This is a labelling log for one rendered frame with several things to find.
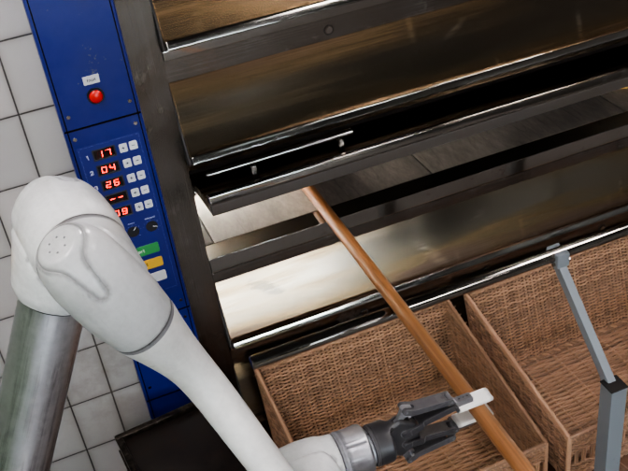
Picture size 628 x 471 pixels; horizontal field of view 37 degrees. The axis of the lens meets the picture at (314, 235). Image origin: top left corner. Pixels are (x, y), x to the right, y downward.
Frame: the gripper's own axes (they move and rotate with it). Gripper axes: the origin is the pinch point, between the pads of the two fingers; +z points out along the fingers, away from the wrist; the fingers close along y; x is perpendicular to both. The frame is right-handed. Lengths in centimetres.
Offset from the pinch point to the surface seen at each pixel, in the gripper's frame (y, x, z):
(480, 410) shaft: -1.4, 2.6, 0.2
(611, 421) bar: 33, -11, 40
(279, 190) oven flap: -20, -56, -14
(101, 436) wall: 42, -70, -65
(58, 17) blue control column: -63, -67, -48
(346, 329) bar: 2.6, -33.5, -10.7
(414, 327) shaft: -1.4, -23.0, -0.1
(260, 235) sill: 1, -74, -16
